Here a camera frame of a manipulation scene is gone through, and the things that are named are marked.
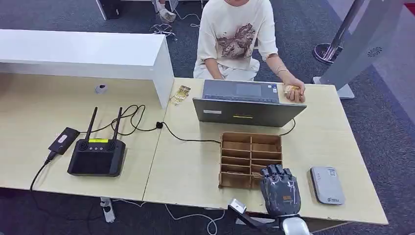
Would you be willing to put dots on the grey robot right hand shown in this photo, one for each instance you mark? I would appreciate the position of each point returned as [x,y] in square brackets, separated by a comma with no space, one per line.
[280,194]

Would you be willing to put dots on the grey laptop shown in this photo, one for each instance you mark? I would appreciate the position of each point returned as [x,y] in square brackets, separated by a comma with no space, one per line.
[244,113]

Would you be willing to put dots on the black controller with antennas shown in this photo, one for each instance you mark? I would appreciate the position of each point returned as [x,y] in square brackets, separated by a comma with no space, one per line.
[96,159]

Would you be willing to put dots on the person's left hand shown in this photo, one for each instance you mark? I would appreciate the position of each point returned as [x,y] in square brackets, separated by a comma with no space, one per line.
[295,90]

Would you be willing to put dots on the white shoe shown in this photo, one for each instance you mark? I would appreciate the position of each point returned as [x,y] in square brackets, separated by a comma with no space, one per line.
[167,13]

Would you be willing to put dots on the black power adapter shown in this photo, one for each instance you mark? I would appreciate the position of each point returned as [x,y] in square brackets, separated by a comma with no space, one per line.
[63,140]

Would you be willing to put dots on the wooden card box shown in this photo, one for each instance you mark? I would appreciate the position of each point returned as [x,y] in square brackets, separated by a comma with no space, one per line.
[235,178]

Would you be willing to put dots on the brown card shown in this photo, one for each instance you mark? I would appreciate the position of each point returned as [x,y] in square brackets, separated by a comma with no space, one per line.
[256,174]

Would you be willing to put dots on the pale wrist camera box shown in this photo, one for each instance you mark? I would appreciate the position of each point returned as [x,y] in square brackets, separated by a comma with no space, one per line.
[237,206]

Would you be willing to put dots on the person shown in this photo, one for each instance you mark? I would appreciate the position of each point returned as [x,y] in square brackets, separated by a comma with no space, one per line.
[230,35]

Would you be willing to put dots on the metal stanchion post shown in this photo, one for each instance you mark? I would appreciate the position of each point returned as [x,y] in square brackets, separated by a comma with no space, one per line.
[325,53]

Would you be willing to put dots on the white power strip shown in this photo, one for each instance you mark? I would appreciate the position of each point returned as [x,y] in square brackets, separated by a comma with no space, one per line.
[108,210]

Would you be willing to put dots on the black cabinet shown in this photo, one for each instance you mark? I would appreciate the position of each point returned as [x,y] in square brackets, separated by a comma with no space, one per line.
[111,8]

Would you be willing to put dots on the grey kiosk stand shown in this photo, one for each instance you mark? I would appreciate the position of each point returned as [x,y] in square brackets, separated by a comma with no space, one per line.
[356,48]

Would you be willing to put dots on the flat grey device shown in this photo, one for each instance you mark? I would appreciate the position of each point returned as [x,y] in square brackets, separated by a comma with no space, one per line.
[326,185]

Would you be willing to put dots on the small grey round cap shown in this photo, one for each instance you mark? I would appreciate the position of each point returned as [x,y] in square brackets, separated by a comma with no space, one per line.
[101,89]

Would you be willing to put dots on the patterned card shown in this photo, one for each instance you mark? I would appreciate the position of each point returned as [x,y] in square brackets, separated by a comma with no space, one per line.
[290,88]

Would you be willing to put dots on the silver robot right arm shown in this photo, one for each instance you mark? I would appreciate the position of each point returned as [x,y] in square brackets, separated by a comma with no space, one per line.
[295,227]

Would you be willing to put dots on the white desk shelf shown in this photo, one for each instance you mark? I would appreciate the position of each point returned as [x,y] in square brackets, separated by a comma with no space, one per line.
[81,52]

